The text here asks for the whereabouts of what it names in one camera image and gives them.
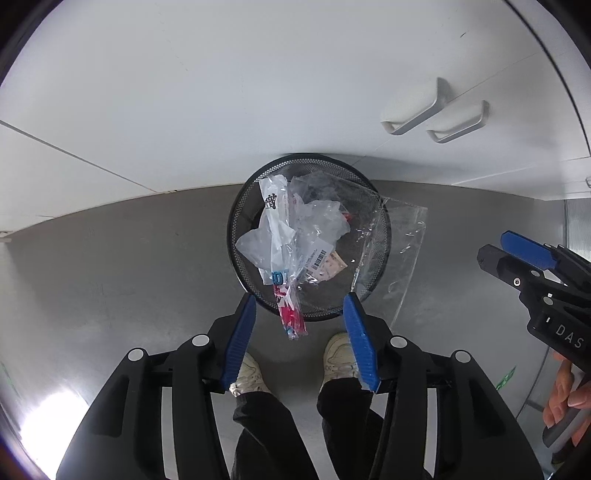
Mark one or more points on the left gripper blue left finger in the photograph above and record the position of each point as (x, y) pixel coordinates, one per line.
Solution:
(240, 326)

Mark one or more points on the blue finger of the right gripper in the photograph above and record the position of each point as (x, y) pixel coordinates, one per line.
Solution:
(528, 251)
(507, 268)

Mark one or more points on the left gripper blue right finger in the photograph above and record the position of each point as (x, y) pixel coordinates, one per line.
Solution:
(363, 348)

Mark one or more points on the small clear plastic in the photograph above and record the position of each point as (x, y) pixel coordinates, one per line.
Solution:
(319, 225)

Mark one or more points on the pink apple chips pouch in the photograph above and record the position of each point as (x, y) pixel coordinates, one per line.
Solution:
(331, 266)

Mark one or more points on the clear zip bag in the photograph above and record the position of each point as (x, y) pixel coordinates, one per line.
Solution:
(381, 251)

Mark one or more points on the red white snack wrapper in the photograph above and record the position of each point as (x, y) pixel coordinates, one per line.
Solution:
(285, 262)

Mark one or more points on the clear plastic bag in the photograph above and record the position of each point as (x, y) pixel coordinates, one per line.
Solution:
(318, 186)

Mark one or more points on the black mesh trash bin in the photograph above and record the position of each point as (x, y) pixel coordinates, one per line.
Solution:
(247, 210)

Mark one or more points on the person's right hand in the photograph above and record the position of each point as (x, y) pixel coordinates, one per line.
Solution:
(563, 395)

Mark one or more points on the white sneaker right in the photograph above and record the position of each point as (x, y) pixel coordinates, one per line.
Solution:
(339, 361)

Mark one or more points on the white lower cabinet doors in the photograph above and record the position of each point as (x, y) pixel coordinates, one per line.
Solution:
(113, 100)

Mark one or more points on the silver cabinet handle right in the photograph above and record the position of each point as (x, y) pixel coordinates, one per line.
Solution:
(464, 128)

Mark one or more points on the silver cabinet handle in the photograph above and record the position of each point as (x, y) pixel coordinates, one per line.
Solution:
(464, 128)
(400, 119)

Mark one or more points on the silver cabinet handle left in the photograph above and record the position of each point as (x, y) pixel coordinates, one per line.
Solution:
(400, 119)

